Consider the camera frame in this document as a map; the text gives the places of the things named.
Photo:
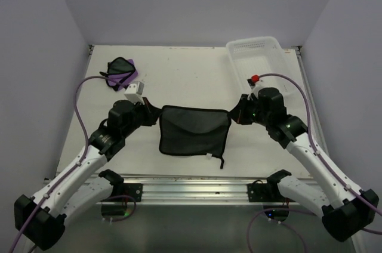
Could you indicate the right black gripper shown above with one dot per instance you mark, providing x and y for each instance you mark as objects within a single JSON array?
[{"x": 238, "y": 113}]

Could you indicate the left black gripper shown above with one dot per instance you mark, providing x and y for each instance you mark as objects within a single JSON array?
[{"x": 151, "y": 113}]

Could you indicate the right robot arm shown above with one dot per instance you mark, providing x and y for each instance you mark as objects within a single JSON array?
[{"x": 343, "y": 207}]

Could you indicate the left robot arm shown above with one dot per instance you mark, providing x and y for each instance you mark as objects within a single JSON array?
[{"x": 38, "y": 217}]

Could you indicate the purple grey towel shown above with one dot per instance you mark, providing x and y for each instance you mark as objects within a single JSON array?
[{"x": 120, "y": 73}]

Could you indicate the white plastic basket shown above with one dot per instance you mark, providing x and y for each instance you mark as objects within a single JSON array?
[{"x": 257, "y": 56}]

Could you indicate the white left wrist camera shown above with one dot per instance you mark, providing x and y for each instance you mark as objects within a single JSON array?
[{"x": 134, "y": 92}]

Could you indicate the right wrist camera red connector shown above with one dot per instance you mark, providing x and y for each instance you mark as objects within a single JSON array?
[{"x": 253, "y": 80}]

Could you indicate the left black base bracket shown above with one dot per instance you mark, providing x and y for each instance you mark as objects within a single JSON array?
[{"x": 134, "y": 190}]

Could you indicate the black base bracket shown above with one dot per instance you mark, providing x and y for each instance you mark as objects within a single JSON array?
[
  {"x": 258, "y": 191},
  {"x": 134, "y": 190}
]

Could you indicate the aluminium mounting rail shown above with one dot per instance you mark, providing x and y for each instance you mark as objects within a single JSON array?
[{"x": 168, "y": 191}]

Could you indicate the right black base bracket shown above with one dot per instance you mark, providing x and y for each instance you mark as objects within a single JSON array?
[{"x": 258, "y": 191}]

